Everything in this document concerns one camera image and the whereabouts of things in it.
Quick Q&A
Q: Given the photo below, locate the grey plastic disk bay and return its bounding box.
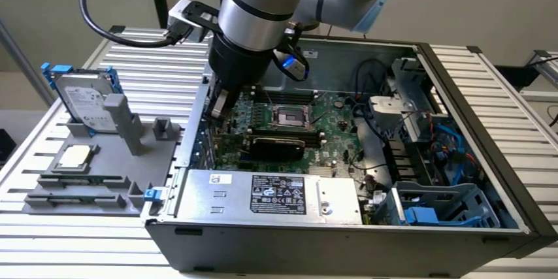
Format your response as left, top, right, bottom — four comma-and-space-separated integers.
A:
383, 180, 500, 227

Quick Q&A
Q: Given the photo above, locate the black graphics card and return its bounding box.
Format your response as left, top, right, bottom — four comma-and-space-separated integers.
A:
214, 133, 307, 163

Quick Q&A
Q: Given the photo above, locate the hard disk in blue carrier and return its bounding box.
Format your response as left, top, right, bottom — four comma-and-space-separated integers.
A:
41, 64, 125, 138

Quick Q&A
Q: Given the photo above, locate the open black PC case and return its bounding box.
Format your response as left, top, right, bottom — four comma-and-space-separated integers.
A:
142, 35, 553, 274

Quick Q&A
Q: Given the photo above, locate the grey plastic parts rack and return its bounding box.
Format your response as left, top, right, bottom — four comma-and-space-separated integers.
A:
24, 93, 186, 218

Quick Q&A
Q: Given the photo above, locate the blue disk bay latch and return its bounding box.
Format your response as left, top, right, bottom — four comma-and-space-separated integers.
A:
403, 206, 440, 227

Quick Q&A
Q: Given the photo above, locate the blue SATA wire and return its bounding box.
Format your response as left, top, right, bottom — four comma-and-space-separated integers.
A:
433, 122, 484, 191

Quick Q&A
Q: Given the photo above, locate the green motherboard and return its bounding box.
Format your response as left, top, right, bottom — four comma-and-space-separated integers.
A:
212, 88, 396, 178

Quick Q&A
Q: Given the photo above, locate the silver CPU chip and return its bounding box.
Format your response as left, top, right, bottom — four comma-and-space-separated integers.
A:
57, 144, 96, 168

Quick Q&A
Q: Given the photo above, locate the green RAM stick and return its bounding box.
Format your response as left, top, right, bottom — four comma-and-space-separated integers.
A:
38, 176, 125, 186
28, 195, 118, 205

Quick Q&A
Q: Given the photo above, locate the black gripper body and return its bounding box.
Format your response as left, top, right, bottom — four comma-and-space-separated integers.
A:
206, 34, 274, 97

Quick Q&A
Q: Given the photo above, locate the black RAM slot bank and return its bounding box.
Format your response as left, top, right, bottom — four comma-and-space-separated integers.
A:
250, 90, 317, 104
242, 131, 327, 148

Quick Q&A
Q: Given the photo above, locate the bare metal drive cage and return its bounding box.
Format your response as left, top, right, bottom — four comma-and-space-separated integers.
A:
368, 57, 452, 144

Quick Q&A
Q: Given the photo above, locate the silver power supply unit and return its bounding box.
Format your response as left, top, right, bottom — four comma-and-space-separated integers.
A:
172, 168, 365, 227

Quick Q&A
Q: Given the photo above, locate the thick black camera cable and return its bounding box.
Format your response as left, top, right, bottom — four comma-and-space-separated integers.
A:
77, 0, 188, 48

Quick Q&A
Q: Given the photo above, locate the blue plastic case latch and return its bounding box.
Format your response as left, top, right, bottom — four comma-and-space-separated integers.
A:
142, 186, 165, 202

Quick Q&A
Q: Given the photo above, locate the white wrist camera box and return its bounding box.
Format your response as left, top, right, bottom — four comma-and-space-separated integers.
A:
166, 0, 221, 45

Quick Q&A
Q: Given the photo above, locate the metal CPU socket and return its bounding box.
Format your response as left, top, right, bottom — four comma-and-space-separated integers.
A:
268, 104, 315, 129

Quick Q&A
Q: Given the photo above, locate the thin black wire loop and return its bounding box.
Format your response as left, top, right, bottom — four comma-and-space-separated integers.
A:
353, 59, 389, 103

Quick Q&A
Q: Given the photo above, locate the grey metal frame post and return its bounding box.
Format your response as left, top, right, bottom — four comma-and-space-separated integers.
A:
0, 17, 56, 108

